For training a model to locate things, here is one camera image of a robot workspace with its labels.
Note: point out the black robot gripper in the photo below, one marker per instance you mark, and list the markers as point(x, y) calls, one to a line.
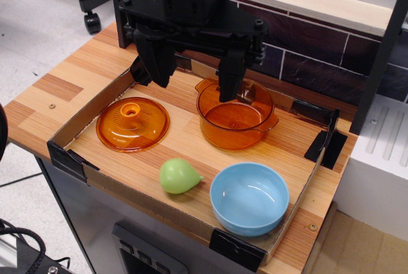
point(215, 27)

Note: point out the orange transparent pot lid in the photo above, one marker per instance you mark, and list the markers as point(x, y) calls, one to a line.
point(132, 124)

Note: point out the orange transparent pot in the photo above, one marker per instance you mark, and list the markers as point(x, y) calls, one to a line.
point(238, 124)

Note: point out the black office chair base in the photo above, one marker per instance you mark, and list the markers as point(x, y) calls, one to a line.
point(91, 19)

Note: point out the green toy pear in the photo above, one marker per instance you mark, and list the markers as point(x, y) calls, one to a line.
point(177, 176)

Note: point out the light blue bowl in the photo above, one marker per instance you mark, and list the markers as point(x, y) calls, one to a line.
point(249, 199)

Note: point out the toy oven front panel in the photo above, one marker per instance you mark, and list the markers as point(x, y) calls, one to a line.
point(139, 254)

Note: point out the white toy sink drainboard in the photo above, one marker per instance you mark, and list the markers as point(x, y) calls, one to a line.
point(373, 188)

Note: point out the black vertical post left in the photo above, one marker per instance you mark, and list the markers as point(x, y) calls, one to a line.
point(122, 32)

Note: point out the black vertical post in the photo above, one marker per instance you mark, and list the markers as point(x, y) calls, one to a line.
point(122, 32)
point(379, 66)

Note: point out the black vertical post right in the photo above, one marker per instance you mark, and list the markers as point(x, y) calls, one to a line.
point(379, 66)

